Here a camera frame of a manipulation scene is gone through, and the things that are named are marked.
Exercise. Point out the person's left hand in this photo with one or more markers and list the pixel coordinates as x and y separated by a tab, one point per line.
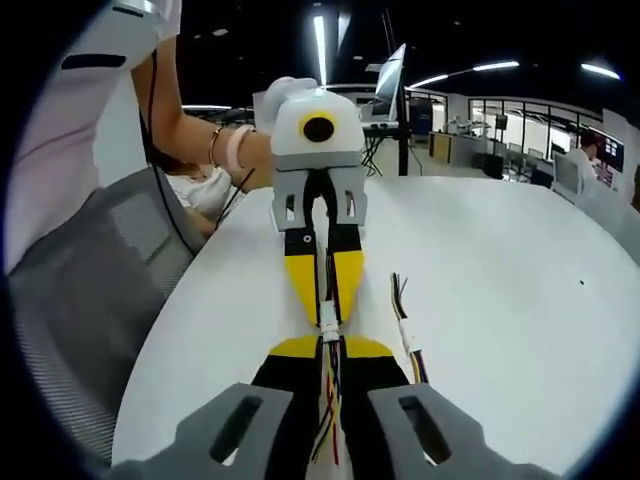
280	97

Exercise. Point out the tilted monitor screen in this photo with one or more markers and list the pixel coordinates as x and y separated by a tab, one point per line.
389	85

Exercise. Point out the grey mesh office chair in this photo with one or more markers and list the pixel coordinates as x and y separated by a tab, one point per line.
85	300

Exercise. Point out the black stand pole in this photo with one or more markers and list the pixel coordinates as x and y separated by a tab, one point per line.
403	150

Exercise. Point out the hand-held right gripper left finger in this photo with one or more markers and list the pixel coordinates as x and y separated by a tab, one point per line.
235	440

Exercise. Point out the long ceiling light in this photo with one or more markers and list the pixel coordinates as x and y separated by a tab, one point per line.
427	81
600	71
320	47
495	66

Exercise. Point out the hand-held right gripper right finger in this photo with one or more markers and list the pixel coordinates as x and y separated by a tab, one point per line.
400	440

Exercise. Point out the wall screen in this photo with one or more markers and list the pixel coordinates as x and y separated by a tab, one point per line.
614	157

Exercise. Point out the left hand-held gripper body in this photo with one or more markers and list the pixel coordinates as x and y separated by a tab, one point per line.
300	145

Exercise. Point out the pink wristband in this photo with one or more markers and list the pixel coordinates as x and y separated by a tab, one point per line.
236	147

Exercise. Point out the person's white shirt torso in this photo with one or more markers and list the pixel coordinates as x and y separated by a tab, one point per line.
55	150

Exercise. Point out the light patterned cloth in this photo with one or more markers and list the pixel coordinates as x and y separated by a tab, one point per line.
200	192

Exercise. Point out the wooden cabinet desk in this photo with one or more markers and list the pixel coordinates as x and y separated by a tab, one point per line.
445	147

